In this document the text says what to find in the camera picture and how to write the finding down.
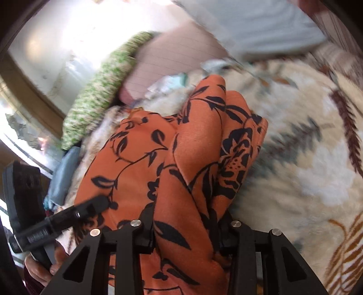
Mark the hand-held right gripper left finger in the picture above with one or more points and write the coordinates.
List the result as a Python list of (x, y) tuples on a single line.
[(144, 231)]

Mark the grey pillow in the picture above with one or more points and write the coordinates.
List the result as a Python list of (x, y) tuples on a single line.
[(255, 28)]

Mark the cream leaf print blanket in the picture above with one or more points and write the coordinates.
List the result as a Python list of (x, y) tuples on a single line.
[(297, 141)]

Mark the person's left hand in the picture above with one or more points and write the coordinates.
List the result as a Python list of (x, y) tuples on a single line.
[(39, 269)]

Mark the folded blue cloth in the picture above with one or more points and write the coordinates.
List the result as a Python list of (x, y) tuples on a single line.
[(63, 176)]

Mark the white pale blue cloth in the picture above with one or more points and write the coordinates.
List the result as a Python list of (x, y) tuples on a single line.
[(170, 83)]

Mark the orange black floral garment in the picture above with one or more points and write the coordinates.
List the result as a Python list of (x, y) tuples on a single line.
[(136, 147)]

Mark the brown striped cloth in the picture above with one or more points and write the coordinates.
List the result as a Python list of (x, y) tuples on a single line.
[(340, 37)]

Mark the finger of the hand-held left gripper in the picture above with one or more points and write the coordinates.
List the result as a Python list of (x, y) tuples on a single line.
[(82, 211)]

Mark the green patterned pillow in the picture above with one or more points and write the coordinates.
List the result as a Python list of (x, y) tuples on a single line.
[(96, 99)]

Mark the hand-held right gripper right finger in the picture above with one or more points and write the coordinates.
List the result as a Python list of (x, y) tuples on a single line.
[(236, 238)]

